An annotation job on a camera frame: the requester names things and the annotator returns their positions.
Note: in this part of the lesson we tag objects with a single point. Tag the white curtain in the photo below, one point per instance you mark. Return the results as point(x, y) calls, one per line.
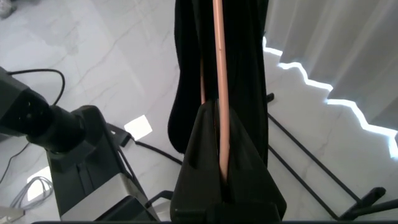
point(342, 37)

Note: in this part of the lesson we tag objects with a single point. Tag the pink clothes hanger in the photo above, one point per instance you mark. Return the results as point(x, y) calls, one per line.
point(222, 62)

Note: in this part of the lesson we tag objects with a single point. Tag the black clothes rack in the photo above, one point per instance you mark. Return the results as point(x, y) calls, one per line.
point(374, 193)

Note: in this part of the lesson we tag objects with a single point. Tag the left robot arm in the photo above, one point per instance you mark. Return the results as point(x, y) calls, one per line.
point(31, 118)

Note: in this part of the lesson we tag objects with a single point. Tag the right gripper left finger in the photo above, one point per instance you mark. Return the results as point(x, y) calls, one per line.
point(199, 193)

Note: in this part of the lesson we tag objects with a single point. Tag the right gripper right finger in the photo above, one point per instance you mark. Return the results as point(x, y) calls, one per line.
point(252, 196)

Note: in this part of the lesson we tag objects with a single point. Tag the black garment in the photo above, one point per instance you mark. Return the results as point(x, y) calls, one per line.
point(245, 62)

